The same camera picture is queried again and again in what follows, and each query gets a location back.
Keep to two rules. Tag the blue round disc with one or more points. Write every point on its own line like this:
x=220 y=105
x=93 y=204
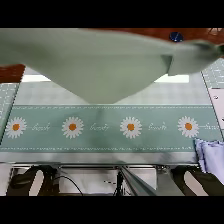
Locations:
x=176 y=36

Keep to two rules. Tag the pale green T-shirt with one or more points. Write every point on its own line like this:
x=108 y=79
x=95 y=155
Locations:
x=100 y=63

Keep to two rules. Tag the silver frame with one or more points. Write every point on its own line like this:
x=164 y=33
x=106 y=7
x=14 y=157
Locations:
x=140 y=186

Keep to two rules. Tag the light purple garment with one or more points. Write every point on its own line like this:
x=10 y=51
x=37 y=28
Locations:
x=211 y=156

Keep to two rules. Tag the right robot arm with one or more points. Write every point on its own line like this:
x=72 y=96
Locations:
x=210 y=183

